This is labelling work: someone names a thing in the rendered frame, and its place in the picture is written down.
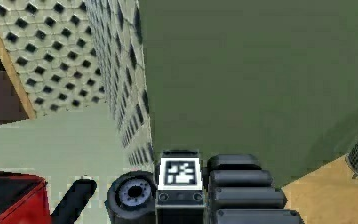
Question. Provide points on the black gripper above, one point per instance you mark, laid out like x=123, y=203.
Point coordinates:
x=133, y=193

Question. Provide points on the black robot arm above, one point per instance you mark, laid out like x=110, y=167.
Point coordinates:
x=243, y=196

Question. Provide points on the black bar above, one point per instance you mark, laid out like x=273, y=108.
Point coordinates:
x=74, y=199

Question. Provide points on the red and black box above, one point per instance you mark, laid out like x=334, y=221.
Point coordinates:
x=17, y=200

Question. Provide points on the light wooden door frame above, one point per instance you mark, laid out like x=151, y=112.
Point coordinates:
x=12, y=71

